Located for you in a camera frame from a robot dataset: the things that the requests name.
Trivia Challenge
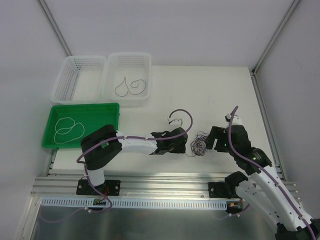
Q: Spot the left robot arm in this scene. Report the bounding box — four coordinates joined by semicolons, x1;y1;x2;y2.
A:
80;124;188;195

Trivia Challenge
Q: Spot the aluminium frame post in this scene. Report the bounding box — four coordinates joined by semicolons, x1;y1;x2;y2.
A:
37;0;73;57
249;0;301;182

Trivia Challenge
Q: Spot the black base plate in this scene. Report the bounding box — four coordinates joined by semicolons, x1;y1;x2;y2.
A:
76;179;121;196
208;182;238;199

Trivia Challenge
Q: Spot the aluminium mounting rail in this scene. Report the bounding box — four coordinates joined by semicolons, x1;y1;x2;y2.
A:
31;159;301;202

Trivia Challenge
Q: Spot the dark teardrop loop cable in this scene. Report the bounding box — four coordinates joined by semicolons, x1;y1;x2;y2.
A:
114;77;129;97

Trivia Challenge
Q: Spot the white cable in tray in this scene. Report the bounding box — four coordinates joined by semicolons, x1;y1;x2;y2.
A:
53;117;85;145

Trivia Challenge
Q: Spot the left aluminium frame post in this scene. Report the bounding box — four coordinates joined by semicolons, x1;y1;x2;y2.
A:
37;0;73;57

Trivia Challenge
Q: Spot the right white perforated basket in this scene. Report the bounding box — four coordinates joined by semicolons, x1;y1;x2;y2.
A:
100;52;152;108

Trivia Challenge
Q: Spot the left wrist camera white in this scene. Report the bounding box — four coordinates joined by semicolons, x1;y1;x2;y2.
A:
167;117;183;127

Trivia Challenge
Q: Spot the left white perforated basket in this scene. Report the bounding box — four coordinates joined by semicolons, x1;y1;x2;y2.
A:
50;55;107;105

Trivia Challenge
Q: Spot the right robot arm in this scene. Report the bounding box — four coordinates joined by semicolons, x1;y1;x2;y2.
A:
204;125;320;240

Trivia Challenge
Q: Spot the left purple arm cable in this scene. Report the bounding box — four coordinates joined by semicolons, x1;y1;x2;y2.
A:
76;109;194;198

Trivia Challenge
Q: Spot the white perforated basket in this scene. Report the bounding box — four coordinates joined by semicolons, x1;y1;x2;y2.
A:
100;52;152;108
50;55;107;105

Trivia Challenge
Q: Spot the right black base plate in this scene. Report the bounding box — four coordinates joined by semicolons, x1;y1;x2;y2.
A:
208;182;238;199

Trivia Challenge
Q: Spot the white slotted cable duct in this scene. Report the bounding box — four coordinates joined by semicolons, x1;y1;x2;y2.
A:
41;197;228;211

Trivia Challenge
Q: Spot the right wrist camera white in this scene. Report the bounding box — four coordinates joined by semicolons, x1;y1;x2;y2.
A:
225;113;243;126

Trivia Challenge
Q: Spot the green plastic tray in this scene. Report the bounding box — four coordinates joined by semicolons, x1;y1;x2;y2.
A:
42;103;120;149

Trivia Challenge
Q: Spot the right aluminium frame post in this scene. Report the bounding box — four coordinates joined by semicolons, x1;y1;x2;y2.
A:
249;0;301;182

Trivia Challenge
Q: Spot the dark spiral cable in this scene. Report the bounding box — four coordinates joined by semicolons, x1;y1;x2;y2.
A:
128;79;147;96

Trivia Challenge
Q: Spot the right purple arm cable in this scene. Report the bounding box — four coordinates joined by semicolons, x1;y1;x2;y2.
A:
228;105;317;240

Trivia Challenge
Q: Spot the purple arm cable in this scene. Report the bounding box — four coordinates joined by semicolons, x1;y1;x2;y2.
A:
76;109;194;198
228;105;317;240

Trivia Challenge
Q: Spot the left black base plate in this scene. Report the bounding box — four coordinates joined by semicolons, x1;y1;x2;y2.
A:
76;179;121;196

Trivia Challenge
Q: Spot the bundle of thin cables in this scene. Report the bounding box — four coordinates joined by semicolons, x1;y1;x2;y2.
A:
184;131;213;158

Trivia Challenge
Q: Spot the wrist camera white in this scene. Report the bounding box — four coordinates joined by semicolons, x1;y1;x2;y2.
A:
225;113;243;126
167;117;183;127

